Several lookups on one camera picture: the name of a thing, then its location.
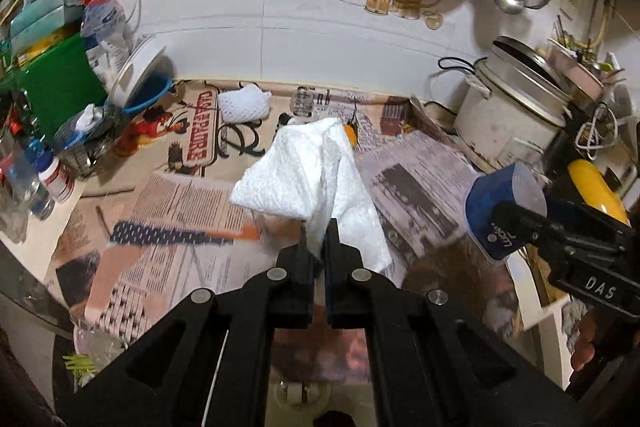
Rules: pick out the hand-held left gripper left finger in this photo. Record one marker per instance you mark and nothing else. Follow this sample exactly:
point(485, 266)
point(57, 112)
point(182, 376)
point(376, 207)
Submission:
point(307, 267)

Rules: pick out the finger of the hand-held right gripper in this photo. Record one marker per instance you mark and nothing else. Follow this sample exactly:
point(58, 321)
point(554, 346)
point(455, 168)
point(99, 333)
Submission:
point(515, 224)
point(585, 218)

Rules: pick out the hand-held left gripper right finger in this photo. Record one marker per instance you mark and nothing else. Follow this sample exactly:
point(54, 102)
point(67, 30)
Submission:
point(334, 267)

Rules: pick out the blue cylindrical cup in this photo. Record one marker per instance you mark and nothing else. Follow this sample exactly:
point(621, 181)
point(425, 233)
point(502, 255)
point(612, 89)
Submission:
point(487, 197)

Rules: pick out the white paper towel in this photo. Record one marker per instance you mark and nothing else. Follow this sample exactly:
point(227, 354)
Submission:
point(300, 177)

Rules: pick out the person's right hand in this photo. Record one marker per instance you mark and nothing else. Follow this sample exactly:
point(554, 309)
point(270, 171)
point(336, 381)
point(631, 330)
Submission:
point(587, 342)

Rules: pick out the yellow object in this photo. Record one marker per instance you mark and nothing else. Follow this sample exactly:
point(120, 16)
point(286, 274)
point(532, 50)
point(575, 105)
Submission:
point(595, 187)

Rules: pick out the white rice cooker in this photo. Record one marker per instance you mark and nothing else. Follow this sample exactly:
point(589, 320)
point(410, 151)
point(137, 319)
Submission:
point(505, 117)

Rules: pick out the newspaper print tablecloth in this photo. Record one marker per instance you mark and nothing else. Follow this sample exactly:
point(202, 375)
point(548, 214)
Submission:
point(200, 202)

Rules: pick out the pink bowl with utensils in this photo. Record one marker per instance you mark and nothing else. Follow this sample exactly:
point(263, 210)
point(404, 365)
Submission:
point(585, 74)

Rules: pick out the small clear glass bottle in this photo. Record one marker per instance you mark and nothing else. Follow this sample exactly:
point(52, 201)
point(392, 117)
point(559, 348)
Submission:
point(302, 101)

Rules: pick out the white foam mesh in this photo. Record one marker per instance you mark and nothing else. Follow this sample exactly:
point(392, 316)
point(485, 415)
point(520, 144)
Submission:
point(245, 105)

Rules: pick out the blue plastic bowl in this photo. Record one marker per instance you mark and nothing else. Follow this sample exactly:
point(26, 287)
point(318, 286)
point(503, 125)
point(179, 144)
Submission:
point(150, 94)

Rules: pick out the small white red-label bottle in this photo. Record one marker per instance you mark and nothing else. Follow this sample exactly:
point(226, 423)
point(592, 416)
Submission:
point(57, 179)

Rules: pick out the clear plastic water bottle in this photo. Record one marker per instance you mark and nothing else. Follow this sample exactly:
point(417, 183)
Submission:
point(32, 187)

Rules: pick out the blue printed plastic bag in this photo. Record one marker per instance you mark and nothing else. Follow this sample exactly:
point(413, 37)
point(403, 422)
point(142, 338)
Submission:
point(107, 42)

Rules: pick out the green plastic box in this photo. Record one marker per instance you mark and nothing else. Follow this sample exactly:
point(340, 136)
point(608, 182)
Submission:
point(55, 92)

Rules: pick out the teal tissue box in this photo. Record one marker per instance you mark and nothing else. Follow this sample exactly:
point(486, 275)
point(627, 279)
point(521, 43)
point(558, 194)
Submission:
point(45, 14)

